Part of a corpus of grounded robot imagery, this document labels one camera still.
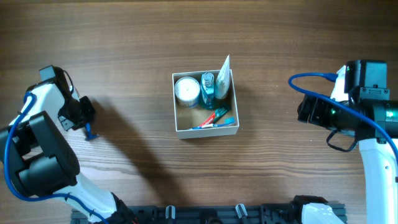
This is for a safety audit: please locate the blue disposable razor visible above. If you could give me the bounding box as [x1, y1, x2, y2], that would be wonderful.
[85, 123, 98, 141]

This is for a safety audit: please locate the blue toothbrush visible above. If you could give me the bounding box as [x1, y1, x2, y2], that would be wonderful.
[192, 117, 236, 130]

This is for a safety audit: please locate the white cream tube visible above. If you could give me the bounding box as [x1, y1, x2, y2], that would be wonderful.
[215, 55, 230, 100]

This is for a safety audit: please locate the green red toothpaste tube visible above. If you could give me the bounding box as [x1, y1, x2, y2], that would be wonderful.
[199, 106, 230, 127]

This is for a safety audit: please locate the blue mouthwash bottle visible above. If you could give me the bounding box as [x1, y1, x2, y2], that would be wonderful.
[201, 72, 215, 110]

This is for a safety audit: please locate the cotton swab jar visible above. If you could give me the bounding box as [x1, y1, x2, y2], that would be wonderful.
[174, 77, 201, 108]

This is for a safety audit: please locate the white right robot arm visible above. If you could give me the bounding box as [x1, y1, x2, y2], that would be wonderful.
[288, 60, 397, 223]

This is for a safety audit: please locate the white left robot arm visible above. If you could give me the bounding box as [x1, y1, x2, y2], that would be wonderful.
[1, 65, 138, 223]

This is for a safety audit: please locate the white cardboard box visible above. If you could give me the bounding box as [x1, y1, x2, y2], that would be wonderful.
[172, 71, 240, 139]

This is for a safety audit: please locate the white wrist camera, right arm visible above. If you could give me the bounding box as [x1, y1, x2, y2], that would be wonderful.
[330, 65, 349, 102]

